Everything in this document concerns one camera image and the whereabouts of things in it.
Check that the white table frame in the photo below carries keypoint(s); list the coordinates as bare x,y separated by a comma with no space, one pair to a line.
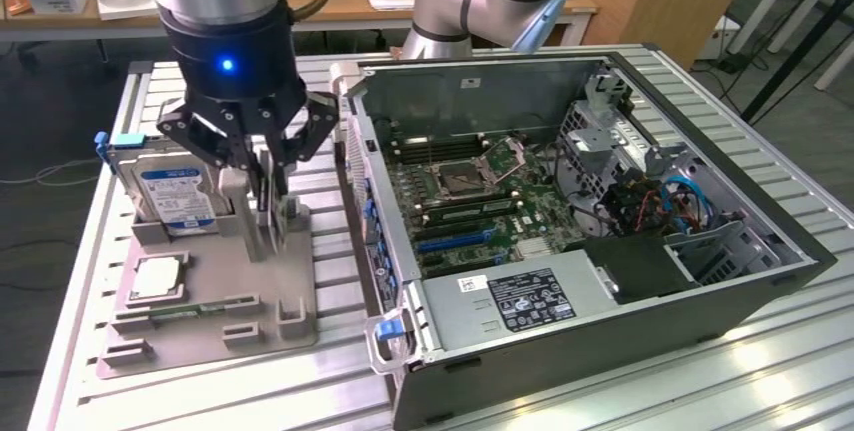
765,1

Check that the hard disk with blue bracket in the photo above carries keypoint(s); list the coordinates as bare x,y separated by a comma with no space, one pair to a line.
170,196

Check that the black slanted pole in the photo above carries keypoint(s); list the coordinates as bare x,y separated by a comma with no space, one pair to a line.
801,51

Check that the green graphics card black fan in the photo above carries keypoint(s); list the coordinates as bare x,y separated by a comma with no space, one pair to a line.
275,231

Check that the black power strip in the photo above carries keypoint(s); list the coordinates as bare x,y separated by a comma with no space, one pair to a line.
733,63

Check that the grey metal disk bay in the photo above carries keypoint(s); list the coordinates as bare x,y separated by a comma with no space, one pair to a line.
724,251

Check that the orange item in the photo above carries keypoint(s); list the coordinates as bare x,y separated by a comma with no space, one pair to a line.
16,5

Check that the green motherboard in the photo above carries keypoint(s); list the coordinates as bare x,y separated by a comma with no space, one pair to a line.
547,211

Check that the metal socket cover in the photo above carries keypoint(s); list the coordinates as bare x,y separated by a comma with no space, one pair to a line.
503,156

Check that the silver CPU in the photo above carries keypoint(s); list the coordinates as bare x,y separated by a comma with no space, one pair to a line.
157,278

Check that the white box with round dish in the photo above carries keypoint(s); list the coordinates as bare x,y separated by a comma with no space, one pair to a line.
123,1

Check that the green RAM stick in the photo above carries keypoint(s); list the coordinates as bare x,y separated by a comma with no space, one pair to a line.
467,212
194,310

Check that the white box with red mark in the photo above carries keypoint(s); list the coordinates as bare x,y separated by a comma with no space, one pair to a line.
717,38

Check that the blue expansion slot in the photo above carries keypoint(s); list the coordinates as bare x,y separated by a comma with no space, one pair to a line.
454,242

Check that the perforated metal drive cage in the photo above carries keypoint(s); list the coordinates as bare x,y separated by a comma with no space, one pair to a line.
614,136

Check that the silver chipset heatsink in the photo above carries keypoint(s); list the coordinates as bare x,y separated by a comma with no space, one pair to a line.
537,247

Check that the CPU socket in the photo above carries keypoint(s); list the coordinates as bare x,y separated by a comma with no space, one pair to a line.
461,181

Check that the black open PC case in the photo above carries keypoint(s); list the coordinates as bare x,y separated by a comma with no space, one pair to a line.
601,351

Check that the wooden cabinet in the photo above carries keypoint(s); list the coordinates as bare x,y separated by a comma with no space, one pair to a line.
694,11

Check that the grey power supply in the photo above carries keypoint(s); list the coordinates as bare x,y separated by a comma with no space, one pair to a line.
467,316

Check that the grey parts rack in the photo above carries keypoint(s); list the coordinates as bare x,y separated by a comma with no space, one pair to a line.
214,281

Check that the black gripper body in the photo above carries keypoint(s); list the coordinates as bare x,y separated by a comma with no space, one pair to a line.
234,81

